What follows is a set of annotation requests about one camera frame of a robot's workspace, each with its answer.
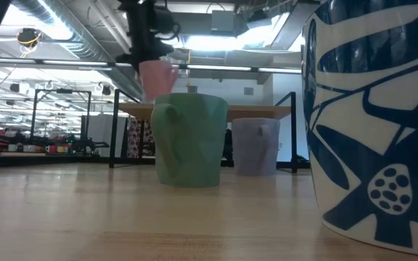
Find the grey wall vent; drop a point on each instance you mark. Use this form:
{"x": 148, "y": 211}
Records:
{"x": 248, "y": 91}

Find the long ceiling light bar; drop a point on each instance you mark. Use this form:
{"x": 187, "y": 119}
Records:
{"x": 212, "y": 67}

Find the wooden shelf rack black frame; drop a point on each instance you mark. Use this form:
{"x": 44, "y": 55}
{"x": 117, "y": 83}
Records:
{"x": 245, "y": 111}

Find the small yellow background mug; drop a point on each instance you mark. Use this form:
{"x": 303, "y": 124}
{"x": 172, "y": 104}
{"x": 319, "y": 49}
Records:
{"x": 63, "y": 149}

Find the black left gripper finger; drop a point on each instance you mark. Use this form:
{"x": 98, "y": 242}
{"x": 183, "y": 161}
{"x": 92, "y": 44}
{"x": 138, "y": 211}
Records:
{"x": 163, "y": 49}
{"x": 129, "y": 61}

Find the grey ceiling junction box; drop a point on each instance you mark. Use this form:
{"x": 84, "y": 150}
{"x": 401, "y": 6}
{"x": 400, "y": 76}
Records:
{"x": 223, "y": 21}

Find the small red background mug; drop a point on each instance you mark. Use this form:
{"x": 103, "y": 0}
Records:
{"x": 50, "y": 149}

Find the white background cabinet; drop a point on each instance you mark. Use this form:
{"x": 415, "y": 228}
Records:
{"x": 102, "y": 136}

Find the green faceted mug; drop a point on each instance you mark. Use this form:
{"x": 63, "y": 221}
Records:
{"x": 191, "y": 141}

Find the black background rig frame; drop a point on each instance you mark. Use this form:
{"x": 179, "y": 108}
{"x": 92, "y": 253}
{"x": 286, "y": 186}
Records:
{"x": 62, "y": 91}

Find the lavender ceramic mug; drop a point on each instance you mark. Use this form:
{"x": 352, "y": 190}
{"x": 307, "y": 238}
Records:
{"x": 252, "y": 148}

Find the silver ventilation duct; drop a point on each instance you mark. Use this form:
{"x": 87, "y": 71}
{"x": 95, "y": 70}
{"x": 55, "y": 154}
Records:
{"x": 82, "y": 47}

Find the pink ceramic mug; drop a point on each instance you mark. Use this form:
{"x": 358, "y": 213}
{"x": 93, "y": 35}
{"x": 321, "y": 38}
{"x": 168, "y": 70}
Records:
{"x": 156, "y": 81}

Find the floral patterned cloth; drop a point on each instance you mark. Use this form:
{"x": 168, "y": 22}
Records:
{"x": 134, "y": 139}

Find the small white background mug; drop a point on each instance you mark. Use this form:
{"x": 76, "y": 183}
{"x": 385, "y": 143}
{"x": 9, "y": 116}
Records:
{"x": 12, "y": 148}

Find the white mug blue floral pattern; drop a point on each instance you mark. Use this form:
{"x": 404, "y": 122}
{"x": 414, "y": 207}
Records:
{"x": 376, "y": 108}

